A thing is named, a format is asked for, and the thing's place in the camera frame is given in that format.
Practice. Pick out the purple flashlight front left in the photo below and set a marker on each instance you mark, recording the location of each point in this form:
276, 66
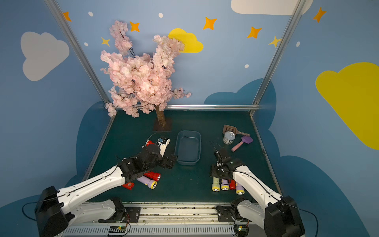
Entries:
150, 183

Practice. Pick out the teal plastic storage box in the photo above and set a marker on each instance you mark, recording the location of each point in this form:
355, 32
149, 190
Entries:
188, 147

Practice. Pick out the right green circuit board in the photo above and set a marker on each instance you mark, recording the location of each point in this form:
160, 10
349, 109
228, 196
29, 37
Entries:
241, 231

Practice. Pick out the left green circuit board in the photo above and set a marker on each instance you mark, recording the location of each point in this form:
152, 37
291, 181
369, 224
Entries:
117, 231

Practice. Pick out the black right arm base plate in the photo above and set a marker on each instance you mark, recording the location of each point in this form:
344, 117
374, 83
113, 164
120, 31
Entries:
224, 213

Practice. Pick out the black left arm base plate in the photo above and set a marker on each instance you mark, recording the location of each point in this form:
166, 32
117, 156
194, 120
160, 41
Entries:
121, 213

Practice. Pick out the brown plastic litter scoop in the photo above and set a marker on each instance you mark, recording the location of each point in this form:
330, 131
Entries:
229, 128

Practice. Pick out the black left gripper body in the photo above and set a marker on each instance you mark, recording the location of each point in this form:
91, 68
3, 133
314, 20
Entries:
167, 159

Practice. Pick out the light purple flashlight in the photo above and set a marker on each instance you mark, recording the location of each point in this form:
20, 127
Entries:
162, 143

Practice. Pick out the aluminium frame rail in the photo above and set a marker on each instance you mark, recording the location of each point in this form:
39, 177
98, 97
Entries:
209, 107

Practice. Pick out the pale yellow flashlight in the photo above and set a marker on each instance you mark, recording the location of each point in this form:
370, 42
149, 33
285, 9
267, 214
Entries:
216, 185

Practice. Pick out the purple flashlight far right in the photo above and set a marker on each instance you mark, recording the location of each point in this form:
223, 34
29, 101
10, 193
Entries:
239, 189

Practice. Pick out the purple spatula with pink handle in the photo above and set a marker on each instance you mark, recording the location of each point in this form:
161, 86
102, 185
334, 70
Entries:
244, 140

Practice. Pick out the purple flashlight group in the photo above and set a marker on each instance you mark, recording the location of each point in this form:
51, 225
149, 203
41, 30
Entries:
225, 185

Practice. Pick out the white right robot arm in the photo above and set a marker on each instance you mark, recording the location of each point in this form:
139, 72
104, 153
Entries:
278, 216

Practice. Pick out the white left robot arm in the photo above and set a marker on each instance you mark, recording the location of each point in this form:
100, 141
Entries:
54, 210

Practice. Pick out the pink blossom artificial tree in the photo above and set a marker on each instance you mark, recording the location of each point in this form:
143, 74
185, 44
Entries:
142, 84

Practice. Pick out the silver pull-tab tin can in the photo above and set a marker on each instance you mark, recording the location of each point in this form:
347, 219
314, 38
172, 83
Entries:
229, 137

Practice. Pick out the red flashlight right group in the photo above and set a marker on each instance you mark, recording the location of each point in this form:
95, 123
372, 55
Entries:
232, 185

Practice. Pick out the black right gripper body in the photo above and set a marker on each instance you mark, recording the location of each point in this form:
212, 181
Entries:
221, 158

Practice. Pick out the green circuit board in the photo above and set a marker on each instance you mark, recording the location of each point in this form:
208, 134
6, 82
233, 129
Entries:
241, 231
117, 231

